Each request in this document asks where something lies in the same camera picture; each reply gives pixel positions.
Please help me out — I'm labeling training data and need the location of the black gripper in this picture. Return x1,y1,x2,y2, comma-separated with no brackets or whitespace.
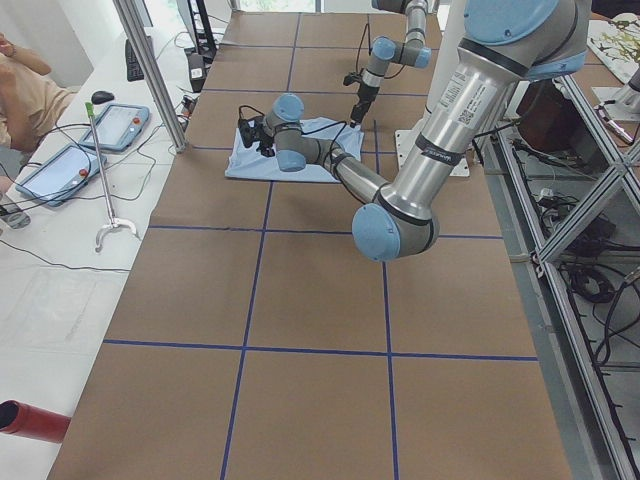
350,83,379,127
256,131,276,158

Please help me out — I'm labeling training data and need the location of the light blue t-shirt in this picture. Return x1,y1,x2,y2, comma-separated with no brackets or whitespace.
225,117,365,183

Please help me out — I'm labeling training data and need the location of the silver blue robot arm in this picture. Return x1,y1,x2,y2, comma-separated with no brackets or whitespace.
238,1,591,261
343,0,432,127

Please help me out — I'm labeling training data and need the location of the black power adapter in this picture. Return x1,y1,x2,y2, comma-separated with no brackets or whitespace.
187,52,207,93

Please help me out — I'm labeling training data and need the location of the far blue teach pendant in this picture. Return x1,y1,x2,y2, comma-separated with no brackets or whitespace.
85,102,150,153

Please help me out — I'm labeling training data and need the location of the blue teach pendant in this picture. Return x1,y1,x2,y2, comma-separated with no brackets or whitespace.
16,144,106,207
85,102,150,153

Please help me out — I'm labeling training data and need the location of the black keyboard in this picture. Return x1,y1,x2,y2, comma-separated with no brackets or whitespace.
124,39,144,82

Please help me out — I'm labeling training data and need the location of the black computer mouse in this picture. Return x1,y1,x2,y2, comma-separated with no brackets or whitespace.
91,90,115,105

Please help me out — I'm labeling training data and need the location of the near blue teach pendant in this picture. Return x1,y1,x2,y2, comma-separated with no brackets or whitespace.
16,144,106,207

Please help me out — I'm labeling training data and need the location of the person in beige shirt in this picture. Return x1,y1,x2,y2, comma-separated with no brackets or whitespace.
1,34,76,154

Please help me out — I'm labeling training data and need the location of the red cylinder bottle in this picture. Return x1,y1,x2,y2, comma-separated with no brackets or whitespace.
1,400,71,444

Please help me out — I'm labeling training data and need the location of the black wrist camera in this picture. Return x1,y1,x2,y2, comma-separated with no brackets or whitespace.
343,72,362,86
237,105,264,148

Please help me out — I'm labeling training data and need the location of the aluminium frame post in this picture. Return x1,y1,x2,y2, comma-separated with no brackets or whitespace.
113,0,187,153

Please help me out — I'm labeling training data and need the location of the green handled reacher grabber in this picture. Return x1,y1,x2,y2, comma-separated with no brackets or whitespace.
85,102,140,253

